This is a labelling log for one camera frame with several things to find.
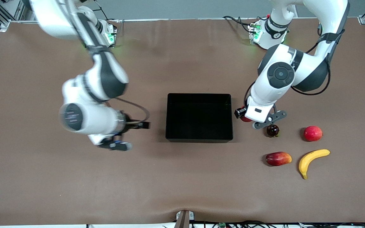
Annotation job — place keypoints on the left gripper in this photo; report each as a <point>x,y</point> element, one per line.
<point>240,112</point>

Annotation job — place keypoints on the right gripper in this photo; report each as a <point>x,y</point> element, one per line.
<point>129,125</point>

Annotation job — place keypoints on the red yellow apple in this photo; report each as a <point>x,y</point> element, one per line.
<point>246,119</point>

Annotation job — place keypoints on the black plastic box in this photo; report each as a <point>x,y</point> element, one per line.
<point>198,117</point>

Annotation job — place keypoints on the yellow banana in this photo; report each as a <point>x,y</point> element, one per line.
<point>307,160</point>

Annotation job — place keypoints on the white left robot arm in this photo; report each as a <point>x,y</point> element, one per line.
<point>331,12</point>

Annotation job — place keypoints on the dark red plum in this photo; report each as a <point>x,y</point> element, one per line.
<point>272,131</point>

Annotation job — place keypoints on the red orange mango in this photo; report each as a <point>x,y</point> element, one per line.
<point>278,159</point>

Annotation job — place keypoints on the plain red peach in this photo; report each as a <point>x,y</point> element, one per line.
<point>313,133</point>

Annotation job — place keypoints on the small green circuit board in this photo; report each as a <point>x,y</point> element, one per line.
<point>222,224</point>

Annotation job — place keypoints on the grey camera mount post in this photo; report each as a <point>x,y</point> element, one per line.
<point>184,220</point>

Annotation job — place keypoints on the silver table edge rail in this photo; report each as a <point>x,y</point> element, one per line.
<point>185,19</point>

